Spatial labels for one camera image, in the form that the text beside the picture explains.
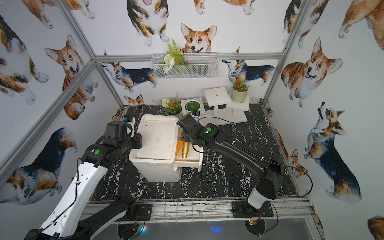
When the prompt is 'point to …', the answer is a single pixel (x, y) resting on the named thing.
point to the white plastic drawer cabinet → (155, 160)
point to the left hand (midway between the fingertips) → (141, 133)
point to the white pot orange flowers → (172, 107)
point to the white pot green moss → (192, 104)
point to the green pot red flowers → (239, 91)
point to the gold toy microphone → (185, 150)
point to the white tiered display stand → (217, 107)
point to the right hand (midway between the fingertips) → (181, 134)
